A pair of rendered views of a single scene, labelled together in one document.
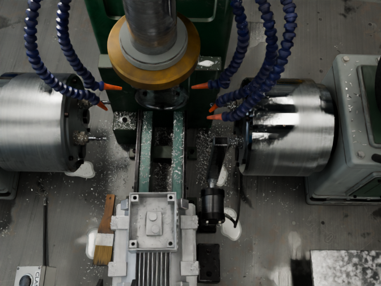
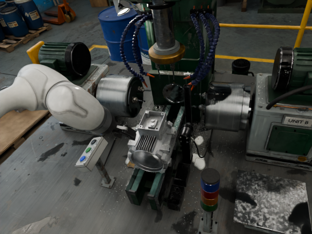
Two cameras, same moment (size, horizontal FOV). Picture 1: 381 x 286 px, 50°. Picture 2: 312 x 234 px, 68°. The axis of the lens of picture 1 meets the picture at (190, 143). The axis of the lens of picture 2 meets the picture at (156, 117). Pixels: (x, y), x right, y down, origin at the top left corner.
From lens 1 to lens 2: 60 cm
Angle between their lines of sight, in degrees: 29
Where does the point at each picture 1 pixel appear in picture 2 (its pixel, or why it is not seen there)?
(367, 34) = not seen: hidden behind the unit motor
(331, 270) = (248, 181)
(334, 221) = (261, 171)
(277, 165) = (219, 115)
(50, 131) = (122, 89)
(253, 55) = not seen: hidden behind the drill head
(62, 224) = (119, 148)
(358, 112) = (263, 92)
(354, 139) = (258, 100)
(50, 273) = (104, 142)
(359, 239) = not seen: hidden behind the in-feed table
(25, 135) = (113, 90)
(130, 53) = (155, 48)
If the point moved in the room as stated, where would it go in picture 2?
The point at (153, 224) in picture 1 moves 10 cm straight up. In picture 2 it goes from (152, 123) to (149, 107)
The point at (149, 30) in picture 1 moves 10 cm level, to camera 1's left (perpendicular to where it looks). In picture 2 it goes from (161, 34) to (141, 33)
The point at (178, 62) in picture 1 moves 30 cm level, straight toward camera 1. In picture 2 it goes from (173, 53) to (155, 93)
